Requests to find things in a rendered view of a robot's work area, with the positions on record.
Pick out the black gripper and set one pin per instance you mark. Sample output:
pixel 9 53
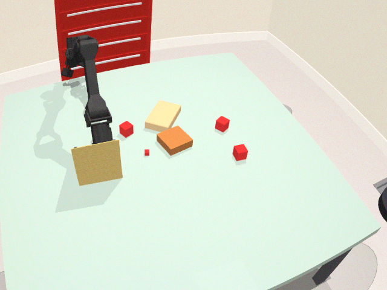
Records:
pixel 67 72

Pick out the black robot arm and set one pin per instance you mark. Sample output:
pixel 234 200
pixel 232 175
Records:
pixel 81 50

